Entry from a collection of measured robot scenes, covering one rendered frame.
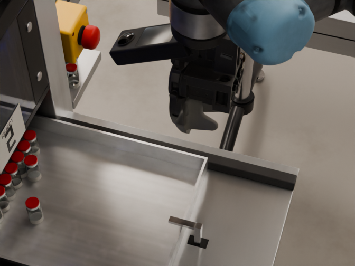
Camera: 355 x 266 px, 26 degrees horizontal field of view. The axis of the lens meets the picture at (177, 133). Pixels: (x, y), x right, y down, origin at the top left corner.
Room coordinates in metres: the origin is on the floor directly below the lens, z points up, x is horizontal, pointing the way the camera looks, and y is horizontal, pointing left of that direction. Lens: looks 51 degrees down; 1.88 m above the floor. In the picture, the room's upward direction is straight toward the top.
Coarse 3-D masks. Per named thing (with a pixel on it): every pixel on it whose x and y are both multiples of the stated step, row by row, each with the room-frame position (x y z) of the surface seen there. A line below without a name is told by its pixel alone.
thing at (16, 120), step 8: (16, 112) 0.71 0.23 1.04; (8, 120) 0.69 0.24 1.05; (16, 120) 0.70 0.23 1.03; (16, 128) 0.70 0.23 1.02; (24, 128) 0.72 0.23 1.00; (0, 136) 0.66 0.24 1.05; (8, 136) 0.68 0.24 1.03; (16, 136) 0.70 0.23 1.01; (0, 144) 0.66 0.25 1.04; (16, 144) 0.69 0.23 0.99; (0, 152) 0.65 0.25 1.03; (8, 152) 0.67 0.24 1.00; (0, 160) 0.65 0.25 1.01; (0, 168) 0.64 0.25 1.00
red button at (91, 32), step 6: (84, 30) 0.91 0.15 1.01; (90, 30) 0.91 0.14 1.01; (96, 30) 0.91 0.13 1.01; (84, 36) 0.90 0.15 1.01; (90, 36) 0.90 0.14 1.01; (96, 36) 0.90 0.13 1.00; (84, 42) 0.89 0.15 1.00; (90, 42) 0.89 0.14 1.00; (96, 42) 0.90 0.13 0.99; (84, 48) 0.90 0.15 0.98; (90, 48) 0.89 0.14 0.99
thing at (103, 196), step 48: (48, 144) 0.78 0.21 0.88; (96, 144) 0.78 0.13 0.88; (144, 144) 0.75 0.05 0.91; (48, 192) 0.68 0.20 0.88; (96, 192) 0.68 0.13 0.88; (144, 192) 0.68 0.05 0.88; (192, 192) 0.66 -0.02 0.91; (0, 240) 0.59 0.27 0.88; (48, 240) 0.59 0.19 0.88; (96, 240) 0.59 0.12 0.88; (144, 240) 0.59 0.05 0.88
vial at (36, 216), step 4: (28, 208) 0.62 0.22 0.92; (36, 208) 0.63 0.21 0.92; (40, 208) 0.63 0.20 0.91; (28, 212) 0.62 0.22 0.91; (32, 212) 0.62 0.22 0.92; (36, 212) 0.62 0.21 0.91; (40, 212) 0.63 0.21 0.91; (32, 216) 0.62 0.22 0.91; (36, 216) 0.62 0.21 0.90; (40, 216) 0.63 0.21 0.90; (32, 220) 0.62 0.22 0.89; (36, 220) 0.62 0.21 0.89; (40, 220) 0.63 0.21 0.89
